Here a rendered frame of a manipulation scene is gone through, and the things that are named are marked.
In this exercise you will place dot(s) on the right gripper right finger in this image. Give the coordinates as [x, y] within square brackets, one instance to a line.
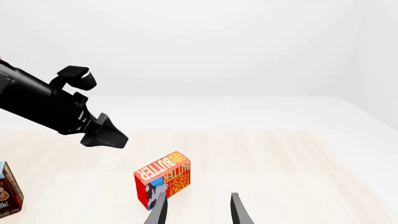
[238, 212]

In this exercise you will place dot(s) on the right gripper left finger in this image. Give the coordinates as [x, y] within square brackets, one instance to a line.
[159, 212]

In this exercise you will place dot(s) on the red butter box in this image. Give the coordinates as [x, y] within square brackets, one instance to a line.
[161, 177]

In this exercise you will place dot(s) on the brown chocolate milk carton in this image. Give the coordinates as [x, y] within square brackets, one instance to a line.
[9, 193]

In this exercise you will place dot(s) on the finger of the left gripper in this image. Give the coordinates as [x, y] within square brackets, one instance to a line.
[107, 137]

